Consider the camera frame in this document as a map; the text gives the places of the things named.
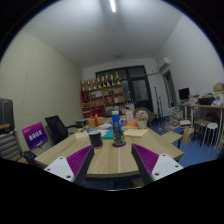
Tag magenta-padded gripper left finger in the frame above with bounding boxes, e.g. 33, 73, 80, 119
43, 144, 96, 187

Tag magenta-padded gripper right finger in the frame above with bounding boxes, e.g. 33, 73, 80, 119
131, 143, 184, 186

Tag blue drink bottle white cap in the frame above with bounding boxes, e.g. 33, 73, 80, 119
111, 110, 126, 147

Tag yellow notepad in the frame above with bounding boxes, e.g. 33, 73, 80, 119
74, 130, 90, 141

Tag black mug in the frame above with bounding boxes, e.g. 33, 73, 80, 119
88, 130, 104, 149

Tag yellow envelope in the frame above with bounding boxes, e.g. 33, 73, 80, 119
123, 128, 149, 139

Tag teal book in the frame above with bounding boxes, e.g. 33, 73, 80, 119
101, 129, 114, 140

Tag black office chair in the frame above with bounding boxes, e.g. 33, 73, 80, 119
44, 115, 79, 145

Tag pink flowers in white pot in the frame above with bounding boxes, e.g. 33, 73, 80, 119
134, 109, 149, 130

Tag yellow gift box red ribbon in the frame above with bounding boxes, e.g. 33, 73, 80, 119
88, 113, 106, 128

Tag orange standing box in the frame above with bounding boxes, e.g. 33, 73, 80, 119
125, 110, 135, 124

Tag purple sign board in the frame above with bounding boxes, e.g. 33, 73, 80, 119
21, 121, 49, 151

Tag black bag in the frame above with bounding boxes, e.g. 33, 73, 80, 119
20, 150, 38, 164

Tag wooden shelf unit with trophies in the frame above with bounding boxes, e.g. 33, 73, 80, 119
79, 71, 127, 118

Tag white round stool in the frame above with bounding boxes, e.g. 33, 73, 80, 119
201, 122, 219, 149

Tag black computer monitor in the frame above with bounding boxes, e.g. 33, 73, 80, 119
178, 87, 191, 102

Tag ceiling tube light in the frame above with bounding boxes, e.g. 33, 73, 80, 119
109, 0, 117, 13

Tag white wall air conditioner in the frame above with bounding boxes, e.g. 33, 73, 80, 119
157, 57, 171, 72

